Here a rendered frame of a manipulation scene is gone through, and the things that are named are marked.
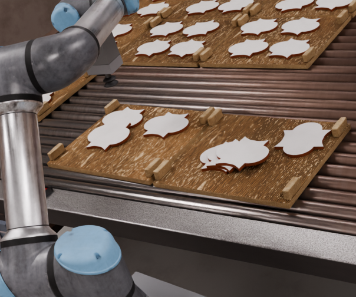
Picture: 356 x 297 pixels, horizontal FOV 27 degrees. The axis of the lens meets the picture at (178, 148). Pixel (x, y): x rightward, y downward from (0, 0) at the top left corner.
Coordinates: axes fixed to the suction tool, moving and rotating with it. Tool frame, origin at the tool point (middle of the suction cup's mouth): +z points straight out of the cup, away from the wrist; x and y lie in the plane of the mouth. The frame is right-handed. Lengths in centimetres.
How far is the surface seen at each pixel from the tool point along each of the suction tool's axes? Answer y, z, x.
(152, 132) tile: -7.5, 17.4, -1.1
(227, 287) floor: 8, 112, -34
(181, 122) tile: -14.4, 17.4, -6.5
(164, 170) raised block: -21.5, 16.8, 17.9
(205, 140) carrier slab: -25.8, 18.4, 1.3
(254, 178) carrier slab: -47, 18, 18
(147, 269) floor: 49, 112, -39
